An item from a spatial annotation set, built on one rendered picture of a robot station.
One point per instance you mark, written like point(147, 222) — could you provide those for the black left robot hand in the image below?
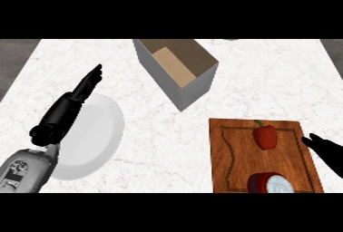
point(59, 116)

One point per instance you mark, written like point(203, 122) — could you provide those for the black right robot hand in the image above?
point(329, 154)

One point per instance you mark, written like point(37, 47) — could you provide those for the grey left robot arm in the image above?
point(24, 170)

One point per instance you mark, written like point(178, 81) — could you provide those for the brown wooden cutting board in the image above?
point(263, 160)

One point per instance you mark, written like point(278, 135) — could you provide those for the red can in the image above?
point(269, 183)

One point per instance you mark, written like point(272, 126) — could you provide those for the grey cardboard box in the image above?
point(178, 71)

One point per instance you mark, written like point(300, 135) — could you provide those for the white round plate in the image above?
point(92, 139)

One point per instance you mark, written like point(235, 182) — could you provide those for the red bell pepper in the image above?
point(265, 136)

